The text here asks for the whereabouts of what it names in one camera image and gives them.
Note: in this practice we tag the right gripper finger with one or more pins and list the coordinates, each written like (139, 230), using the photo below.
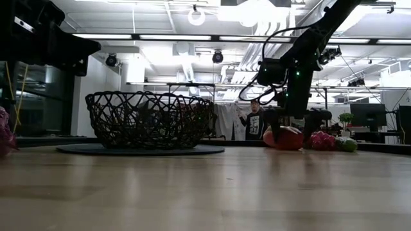
(313, 126)
(274, 128)

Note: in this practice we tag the red grape bunch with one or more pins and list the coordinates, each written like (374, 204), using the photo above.
(322, 142)

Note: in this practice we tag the red orange mango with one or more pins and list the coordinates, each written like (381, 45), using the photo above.
(290, 139)

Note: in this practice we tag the green round fruit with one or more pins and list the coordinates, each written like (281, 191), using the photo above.
(348, 145)

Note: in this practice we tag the purple onion braid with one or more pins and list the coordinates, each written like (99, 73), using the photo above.
(4, 134)

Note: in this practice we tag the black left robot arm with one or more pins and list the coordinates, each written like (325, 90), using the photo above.
(38, 41)

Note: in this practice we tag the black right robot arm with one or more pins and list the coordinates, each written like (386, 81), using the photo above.
(324, 25)

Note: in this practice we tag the person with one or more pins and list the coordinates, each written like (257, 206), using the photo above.
(255, 123)

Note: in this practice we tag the green potted plant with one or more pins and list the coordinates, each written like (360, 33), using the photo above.
(345, 118)

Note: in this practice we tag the white hanging cloth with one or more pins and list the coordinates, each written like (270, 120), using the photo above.
(226, 122)

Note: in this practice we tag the black computer monitor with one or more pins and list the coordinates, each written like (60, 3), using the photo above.
(367, 114)

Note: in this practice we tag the dark blue round plate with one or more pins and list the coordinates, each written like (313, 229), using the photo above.
(212, 149)

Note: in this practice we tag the black ceiling spotlight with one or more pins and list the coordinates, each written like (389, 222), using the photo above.
(217, 57)
(111, 60)

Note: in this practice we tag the black aluminium table frame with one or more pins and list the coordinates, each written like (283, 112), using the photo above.
(241, 142)

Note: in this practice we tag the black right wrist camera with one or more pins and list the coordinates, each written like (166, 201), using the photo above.
(271, 72)

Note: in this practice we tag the black rig camera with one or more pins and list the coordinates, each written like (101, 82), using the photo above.
(329, 55)

